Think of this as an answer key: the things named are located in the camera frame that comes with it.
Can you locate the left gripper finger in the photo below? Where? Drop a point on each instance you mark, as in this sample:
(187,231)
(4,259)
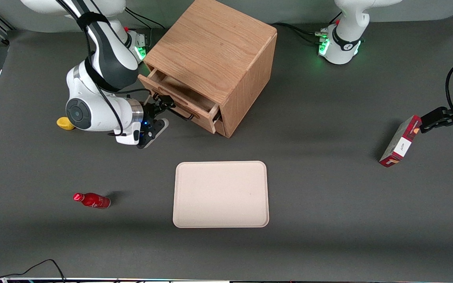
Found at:
(442,114)
(426,127)

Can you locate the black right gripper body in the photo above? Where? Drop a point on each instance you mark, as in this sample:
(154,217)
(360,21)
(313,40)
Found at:
(151,111)

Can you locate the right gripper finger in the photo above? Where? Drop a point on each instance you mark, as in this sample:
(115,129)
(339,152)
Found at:
(167,107)
(160,100)

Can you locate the wooden drawer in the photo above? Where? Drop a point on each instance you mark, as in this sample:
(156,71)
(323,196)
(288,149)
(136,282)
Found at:
(195,104)

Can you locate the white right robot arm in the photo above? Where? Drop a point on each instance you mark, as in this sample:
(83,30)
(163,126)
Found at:
(108,59)

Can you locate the red and white box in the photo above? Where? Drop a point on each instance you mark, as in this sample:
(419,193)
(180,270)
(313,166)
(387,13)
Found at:
(401,143)

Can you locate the wooden cabinet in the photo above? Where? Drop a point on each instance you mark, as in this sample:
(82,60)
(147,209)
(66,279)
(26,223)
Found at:
(210,43)

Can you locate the yellow lemon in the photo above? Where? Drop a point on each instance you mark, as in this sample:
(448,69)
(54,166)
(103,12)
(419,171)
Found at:
(63,124)

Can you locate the red bottle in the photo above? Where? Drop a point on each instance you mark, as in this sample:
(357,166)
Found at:
(94,201)

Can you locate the beige rectangular tray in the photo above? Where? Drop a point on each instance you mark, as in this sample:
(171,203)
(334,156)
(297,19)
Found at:
(222,196)

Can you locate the black drawer slide rail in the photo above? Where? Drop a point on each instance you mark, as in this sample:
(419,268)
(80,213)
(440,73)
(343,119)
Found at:
(218,117)

